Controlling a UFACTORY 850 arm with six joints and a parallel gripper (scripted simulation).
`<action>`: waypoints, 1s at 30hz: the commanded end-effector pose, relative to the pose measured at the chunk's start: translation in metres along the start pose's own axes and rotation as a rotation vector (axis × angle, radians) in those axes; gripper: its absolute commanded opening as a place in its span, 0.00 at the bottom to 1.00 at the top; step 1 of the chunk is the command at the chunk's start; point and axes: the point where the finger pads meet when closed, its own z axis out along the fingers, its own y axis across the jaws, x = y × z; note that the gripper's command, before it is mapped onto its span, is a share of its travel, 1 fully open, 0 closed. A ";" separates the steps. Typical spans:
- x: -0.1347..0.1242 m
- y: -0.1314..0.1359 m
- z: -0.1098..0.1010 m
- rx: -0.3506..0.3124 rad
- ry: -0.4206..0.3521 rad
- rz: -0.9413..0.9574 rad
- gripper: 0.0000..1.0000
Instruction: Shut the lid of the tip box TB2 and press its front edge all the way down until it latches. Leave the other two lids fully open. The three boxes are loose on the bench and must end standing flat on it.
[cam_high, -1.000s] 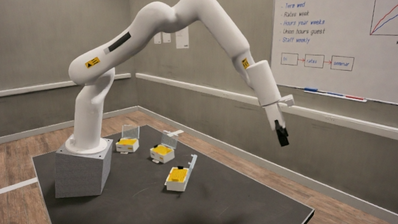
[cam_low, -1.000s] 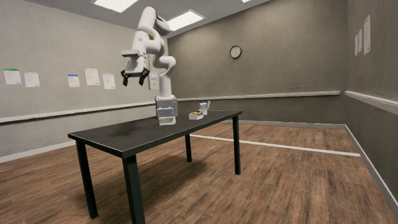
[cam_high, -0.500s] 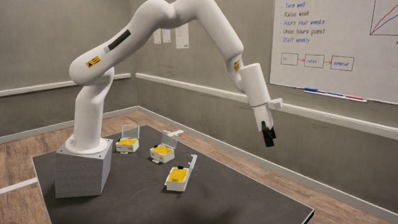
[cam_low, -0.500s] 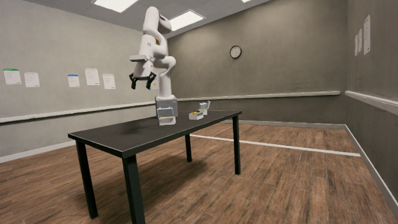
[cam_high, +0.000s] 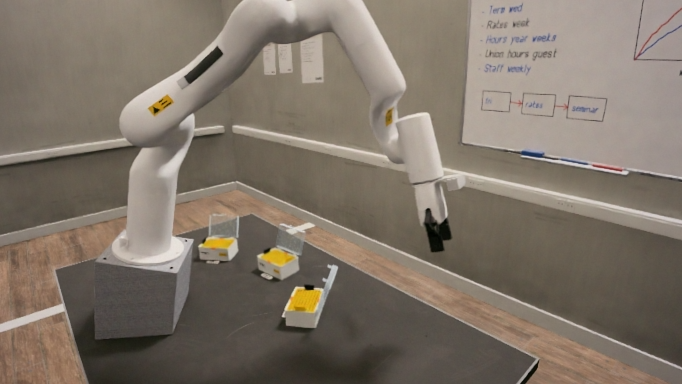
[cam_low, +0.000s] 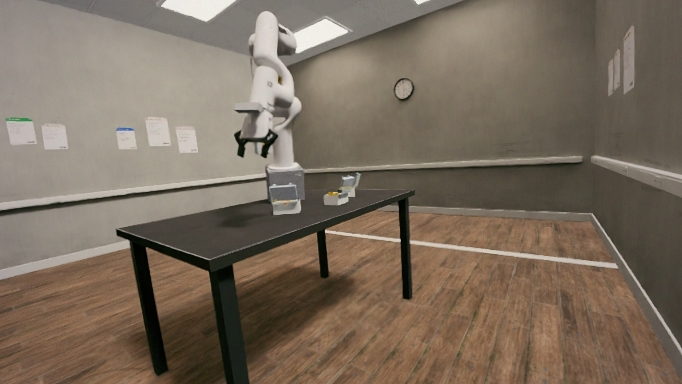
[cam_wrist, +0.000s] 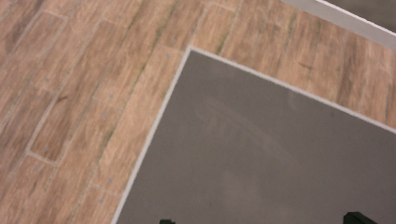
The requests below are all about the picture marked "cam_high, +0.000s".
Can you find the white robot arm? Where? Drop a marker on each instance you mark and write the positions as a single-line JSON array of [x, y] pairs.
[[152, 120]]

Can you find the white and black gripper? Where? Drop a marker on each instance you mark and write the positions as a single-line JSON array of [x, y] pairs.
[[430, 201]]

